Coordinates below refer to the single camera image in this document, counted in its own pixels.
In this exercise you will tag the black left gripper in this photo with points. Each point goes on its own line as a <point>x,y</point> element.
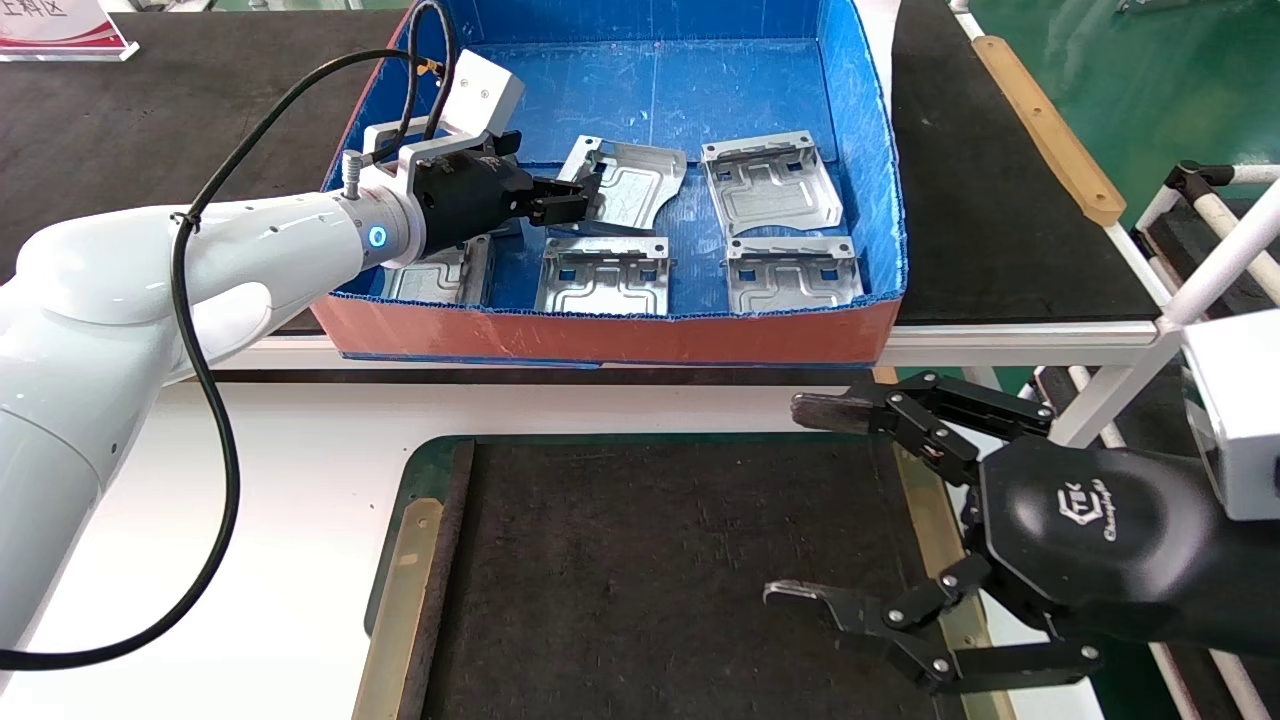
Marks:
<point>470,200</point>

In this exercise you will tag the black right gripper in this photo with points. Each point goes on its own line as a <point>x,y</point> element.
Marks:
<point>1090,530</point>

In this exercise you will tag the blue corrugated box red outside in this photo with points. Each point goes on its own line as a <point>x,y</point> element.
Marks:
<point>700,80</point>

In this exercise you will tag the tan strip along tray edge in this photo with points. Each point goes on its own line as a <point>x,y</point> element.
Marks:
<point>925,510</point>

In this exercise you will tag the black tray mat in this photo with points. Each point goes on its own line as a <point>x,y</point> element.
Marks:
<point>650,580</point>

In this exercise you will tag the dark green tray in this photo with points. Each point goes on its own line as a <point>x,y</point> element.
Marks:
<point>425,470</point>

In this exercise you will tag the large black table mat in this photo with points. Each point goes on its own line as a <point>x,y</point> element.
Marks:
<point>1000,200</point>

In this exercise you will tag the black cart mat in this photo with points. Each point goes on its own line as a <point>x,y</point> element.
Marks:
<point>1175,245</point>

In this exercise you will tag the long tan wooden strip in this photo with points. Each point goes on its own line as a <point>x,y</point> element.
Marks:
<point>1050,130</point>

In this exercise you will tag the red and white sign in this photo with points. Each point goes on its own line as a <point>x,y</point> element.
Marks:
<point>50,30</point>

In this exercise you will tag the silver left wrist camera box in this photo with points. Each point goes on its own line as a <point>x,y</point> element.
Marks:
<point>480,95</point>

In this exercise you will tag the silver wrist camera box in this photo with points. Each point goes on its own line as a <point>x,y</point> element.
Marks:
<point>480,95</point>
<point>1240,410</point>

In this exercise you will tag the white table edge rail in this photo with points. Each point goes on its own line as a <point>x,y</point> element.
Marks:
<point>1000,345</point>

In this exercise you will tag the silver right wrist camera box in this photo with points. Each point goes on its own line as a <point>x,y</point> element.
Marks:
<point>1240,410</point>

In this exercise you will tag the white pipe rack frame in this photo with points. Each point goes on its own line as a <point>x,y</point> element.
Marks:
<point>1215,270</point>

